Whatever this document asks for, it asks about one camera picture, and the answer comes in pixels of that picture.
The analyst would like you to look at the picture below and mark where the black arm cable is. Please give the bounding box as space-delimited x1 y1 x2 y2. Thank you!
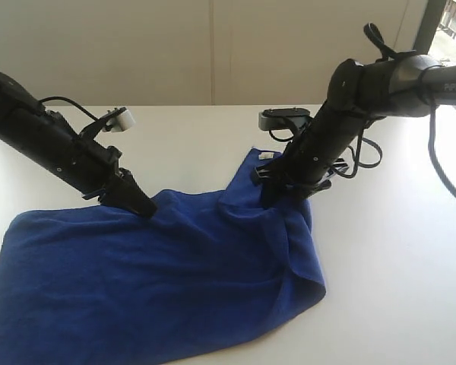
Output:
269 22 456 214
40 96 100 122

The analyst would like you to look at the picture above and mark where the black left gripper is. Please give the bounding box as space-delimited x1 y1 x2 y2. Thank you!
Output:
0 109 157 217

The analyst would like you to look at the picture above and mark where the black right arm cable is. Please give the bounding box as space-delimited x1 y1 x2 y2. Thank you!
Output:
269 22 456 214

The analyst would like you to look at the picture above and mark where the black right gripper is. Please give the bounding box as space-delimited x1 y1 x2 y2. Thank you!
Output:
253 103 365 209

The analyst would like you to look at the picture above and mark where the blue microfiber towel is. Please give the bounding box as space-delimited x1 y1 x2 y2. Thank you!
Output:
0 149 326 364

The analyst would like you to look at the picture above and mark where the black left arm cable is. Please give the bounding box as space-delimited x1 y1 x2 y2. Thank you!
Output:
40 96 100 122

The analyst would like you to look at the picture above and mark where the dark window frame post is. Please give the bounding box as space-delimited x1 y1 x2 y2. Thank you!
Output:
413 0 447 54

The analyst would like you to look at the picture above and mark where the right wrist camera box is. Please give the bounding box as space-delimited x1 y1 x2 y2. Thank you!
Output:
258 107 312 132

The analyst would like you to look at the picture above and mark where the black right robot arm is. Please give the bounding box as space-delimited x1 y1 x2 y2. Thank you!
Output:
251 53 456 208

